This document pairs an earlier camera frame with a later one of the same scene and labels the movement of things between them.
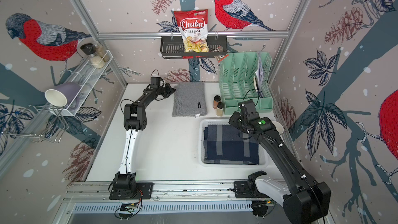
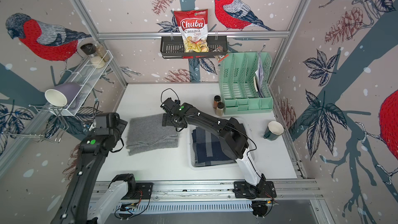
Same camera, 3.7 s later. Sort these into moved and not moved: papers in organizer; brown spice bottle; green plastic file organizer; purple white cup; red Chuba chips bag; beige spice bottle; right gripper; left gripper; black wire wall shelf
Moved: left gripper; right gripper
Not moved: brown spice bottle; papers in organizer; green plastic file organizer; purple white cup; red Chuba chips bag; beige spice bottle; black wire wall shelf
